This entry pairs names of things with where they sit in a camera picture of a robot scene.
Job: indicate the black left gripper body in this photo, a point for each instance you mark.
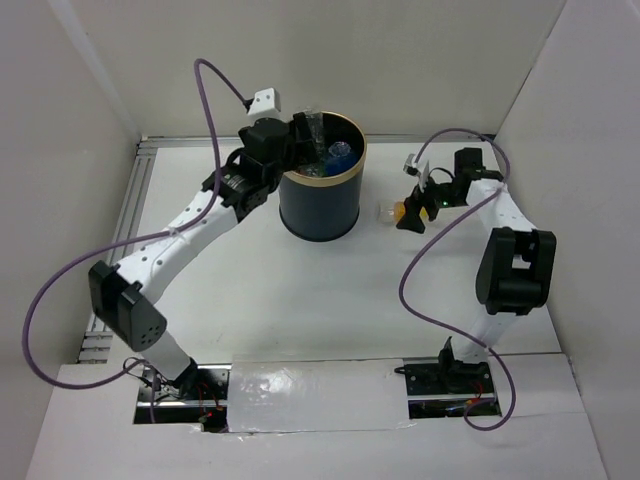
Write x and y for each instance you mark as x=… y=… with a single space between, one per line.
x=280 y=168

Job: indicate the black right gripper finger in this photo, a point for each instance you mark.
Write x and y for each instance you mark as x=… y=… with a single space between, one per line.
x=410 y=221
x=418 y=199

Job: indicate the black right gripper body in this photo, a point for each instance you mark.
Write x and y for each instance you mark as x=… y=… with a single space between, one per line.
x=443 y=195

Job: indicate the clear bottle yellow label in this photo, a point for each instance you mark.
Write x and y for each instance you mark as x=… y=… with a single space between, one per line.
x=390 y=212

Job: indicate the crushed clear bottle white cap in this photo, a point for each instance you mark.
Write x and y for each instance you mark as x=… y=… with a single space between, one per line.
x=315 y=118

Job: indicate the blue label clear bottle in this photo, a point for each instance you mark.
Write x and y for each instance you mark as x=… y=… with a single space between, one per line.
x=340 y=158

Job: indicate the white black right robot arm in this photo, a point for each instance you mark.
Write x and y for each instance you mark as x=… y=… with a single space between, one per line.
x=515 y=271

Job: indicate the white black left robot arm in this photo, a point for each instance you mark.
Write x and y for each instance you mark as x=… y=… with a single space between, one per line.
x=123 y=296

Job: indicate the dark blue gold-rimmed bin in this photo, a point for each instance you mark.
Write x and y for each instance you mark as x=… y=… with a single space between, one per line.
x=321 y=209

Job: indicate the silver tape sheet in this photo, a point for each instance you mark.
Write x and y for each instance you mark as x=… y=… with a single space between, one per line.
x=317 y=396

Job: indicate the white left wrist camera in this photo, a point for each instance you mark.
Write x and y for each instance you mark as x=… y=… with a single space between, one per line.
x=265 y=103

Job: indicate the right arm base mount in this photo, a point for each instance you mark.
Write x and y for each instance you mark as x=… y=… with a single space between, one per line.
x=446 y=387

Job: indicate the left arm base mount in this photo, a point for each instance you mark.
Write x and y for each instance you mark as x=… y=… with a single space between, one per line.
x=205 y=405

